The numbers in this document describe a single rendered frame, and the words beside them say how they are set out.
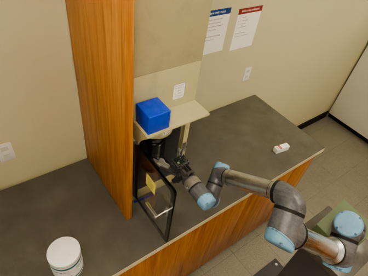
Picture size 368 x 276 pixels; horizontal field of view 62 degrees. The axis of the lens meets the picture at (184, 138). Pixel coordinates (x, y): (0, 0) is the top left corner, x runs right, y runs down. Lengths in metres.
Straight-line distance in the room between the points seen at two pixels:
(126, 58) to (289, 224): 0.80
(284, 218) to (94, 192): 1.00
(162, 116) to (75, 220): 0.75
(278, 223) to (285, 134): 1.19
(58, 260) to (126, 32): 0.93
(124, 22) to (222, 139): 1.34
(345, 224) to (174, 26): 1.10
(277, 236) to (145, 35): 0.84
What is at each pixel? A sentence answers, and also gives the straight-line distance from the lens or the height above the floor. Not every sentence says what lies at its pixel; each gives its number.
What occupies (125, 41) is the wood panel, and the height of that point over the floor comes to 1.91.
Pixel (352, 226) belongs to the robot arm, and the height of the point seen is 1.24.
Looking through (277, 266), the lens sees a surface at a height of 0.02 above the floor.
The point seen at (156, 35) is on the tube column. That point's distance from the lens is 1.11.
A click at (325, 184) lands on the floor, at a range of 3.52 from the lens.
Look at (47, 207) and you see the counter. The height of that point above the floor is 0.94.
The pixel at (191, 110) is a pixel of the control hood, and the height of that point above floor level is 1.51.
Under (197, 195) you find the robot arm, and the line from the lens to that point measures 1.36.
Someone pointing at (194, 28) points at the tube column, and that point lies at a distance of 1.20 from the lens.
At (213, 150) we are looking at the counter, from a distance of 2.00.
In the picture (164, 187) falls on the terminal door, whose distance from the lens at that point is 1.24.
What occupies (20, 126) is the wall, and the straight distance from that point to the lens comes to 1.65.
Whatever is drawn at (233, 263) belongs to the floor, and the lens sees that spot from 2.66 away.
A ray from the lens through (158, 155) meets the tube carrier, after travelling 1.63.
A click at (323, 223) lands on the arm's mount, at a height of 1.02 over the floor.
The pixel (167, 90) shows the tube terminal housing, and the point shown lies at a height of 1.61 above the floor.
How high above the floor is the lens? 2.34
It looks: 43 degrees down
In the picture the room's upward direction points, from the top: 10 degrees clockwise
